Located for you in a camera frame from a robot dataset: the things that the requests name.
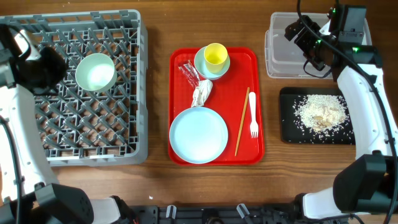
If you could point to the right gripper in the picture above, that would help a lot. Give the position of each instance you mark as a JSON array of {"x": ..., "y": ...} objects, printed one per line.
[{"x": 302, "y": 41}]

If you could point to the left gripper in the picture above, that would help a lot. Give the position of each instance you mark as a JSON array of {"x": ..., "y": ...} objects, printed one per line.
[{"x": 61, "y": 67}]

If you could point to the light green bowl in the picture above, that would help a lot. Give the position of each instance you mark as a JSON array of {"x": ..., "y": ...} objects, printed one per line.
[{"x": 96, "y": 72}]

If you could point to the pile of rice waste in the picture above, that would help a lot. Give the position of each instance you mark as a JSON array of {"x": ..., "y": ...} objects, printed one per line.
[{"x": 322, "y": 119}]

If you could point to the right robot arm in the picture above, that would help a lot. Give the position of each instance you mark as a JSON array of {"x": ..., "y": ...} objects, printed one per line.
[{"x": 369, "y": 184}]

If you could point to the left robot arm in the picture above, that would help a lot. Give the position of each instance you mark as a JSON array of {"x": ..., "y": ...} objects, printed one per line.
[{"x": 31, "y": 193}]

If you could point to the grey dishwasher rack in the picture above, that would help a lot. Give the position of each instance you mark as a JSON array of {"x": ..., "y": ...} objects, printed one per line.
[{"x": 84, "y": 128}]

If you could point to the clear plastic bin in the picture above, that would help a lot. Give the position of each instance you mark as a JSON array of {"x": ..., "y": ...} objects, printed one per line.
[{"x": 283, "y": 58}]

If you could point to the wooden chopstick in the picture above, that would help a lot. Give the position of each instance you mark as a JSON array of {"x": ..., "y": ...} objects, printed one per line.
[{"x": 242, "y": 121}]

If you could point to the red plastic tray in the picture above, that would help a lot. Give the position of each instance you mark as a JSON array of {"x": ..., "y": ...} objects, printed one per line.
[{"x": 227, "y": 99}]

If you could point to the yellow plastic cup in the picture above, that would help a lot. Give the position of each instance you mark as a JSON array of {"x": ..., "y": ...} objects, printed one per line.
[{"x": 215, "y": 55}]

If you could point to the white plastic fork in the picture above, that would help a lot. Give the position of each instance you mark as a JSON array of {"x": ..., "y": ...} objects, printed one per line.
[{"x": 254, "y": 128}]

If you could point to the small light green saucer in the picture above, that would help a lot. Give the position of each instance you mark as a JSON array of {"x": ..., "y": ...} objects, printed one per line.
[{"x": 199, "y": 63}]

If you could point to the crumpled white napkin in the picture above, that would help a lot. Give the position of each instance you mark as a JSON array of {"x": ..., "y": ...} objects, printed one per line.
[{"x": 201, "y": 93}]

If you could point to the red sauce packet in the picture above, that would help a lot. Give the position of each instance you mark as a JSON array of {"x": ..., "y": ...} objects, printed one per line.
[{"x": 190, "y": 72}]

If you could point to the large light blue plate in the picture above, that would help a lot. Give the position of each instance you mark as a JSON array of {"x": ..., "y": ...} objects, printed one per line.
[{"x": 198, "y": 135}]

